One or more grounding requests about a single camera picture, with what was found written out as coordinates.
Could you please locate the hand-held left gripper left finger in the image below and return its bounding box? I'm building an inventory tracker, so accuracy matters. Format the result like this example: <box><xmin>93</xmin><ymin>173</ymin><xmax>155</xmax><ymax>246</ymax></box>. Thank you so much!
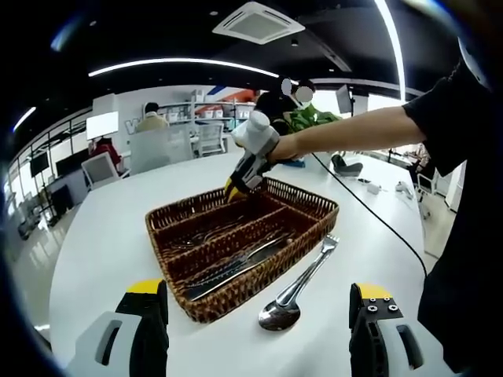
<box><xmin>66</xmin><ymin>277</ymin><xmax>170</xmax><ymax>377</ymax></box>

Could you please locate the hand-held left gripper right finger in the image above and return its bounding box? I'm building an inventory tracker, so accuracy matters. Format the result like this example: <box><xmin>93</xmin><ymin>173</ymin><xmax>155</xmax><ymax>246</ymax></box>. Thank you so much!
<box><xmin>348</xmin><ymin>281</ymin><xmax>457</xmax><ymax>377</ymax></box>

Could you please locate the brown wicker storage tray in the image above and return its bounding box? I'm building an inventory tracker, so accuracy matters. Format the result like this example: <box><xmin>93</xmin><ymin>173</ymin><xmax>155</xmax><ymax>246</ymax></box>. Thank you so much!
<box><xmin>145</xmin><ymin>176</ymin><xmax>340</xmax><ymax>324</ymax></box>

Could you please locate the white storage shelf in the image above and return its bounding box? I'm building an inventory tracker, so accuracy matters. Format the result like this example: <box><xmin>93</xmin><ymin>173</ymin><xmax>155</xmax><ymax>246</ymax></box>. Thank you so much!
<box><xmin>164</xmin><ymin>89</ymin><xmax>253</xmax><ymax>131</ymax></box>

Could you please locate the person's right hand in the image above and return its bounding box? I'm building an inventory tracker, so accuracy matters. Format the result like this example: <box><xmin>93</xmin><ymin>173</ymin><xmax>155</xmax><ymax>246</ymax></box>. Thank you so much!
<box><xmin>266</xmin><ymin>133</ymin><xmax>304</xmax><ymax>164</ymax></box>

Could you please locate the white mesh office chair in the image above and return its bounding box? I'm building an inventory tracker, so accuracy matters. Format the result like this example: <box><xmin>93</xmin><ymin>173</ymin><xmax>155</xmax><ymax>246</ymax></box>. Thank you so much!
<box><xmin>198</xmin><ymin>122</ymin><xmax>226</xmax><ymax>156</ymax></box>

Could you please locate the green potted plant white pot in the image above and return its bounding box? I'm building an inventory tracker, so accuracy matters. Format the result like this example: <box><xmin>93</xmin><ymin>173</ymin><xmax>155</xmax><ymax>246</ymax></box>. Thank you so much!
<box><xmin>283</xmin><ymin>105</ymin><xmax>343</xmax><ymax>129</ymax></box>

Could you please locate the translucent white office chair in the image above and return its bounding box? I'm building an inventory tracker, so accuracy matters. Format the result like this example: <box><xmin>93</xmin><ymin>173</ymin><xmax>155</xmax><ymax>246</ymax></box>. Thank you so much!
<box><xmin>129</xmin><ymin>127</ymin><xmax>193</xmax><ymax>176</ymax></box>

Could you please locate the dark grey curved object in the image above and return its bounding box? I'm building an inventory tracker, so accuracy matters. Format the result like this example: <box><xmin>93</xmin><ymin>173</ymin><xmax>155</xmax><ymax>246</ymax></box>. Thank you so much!
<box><xmin>331</xmin><ymin>154</ymin><xmax>363</xmax><ymax>178</ymax></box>

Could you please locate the black studio light on stand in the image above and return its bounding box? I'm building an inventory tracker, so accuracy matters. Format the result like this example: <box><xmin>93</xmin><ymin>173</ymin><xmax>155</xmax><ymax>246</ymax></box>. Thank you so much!
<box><xmin>336</xmin><ymin>84</ymin><xmax>357</xmax><ymax>119</ymax></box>

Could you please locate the long ceiling light strip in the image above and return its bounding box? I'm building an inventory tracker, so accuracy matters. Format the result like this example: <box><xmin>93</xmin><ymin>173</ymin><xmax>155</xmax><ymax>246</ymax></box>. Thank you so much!
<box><xmin>88</xmin><ymin>57</ymin><xmax>281</xmax><ymax>79</ymax></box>

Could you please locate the white ceiling air vent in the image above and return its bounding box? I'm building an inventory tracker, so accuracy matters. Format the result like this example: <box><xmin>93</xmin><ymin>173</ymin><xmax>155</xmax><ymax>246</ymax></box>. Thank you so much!
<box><xmin>211</xmin><ymin>2</ymin><xmax>306</xmax><ymax>46</ymax></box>

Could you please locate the small white office chair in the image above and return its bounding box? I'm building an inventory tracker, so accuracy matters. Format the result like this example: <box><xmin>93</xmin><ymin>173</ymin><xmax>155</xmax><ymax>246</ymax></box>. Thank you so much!
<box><xmin>81</xmin><ymin>152</ymin><xmax>119</xmax><ymax>192</ymax></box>

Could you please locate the person's black clothing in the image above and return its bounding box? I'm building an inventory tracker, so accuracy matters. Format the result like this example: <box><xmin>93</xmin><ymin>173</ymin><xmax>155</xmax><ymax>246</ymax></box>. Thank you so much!
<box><xmin>402</xmin><ymin>58</ymin><xmax>503</xmax><ymax>374</ymax></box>

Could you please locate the black desk monitor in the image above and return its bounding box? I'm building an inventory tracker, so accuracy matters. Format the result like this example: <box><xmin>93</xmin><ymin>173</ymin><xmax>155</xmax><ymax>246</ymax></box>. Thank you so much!
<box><xmin>55</xmin><ymin>156</ymin><xmax>88</xmax><ymax>178</ymax></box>

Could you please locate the black monitor on stand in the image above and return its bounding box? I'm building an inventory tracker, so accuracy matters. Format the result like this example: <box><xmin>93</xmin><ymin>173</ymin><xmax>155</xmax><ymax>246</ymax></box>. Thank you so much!
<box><xmin>30</xmin><ymin>152</ymin><xmax>58</xmax><ymax>225</ymax></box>

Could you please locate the white worn chest device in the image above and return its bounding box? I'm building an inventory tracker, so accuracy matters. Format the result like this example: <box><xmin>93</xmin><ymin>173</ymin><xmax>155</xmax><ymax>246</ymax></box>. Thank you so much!
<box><xmin>457</xmin><ymin>35</ymin><xmax>493</xmax><ymax>90</ymax></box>

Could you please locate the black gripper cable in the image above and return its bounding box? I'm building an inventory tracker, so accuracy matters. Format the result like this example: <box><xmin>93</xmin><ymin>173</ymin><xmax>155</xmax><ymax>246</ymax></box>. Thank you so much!
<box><xmin>312</xmin><ymin>152</ymin><xmax>428</xmax><ymax>278</ymax></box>

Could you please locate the white wall screen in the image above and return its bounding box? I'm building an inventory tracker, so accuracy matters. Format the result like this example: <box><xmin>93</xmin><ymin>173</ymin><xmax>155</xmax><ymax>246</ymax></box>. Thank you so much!
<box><xmin>86</xmin><ymin>112</ymin><xmax>119</xmax><ymax>141</ymax></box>

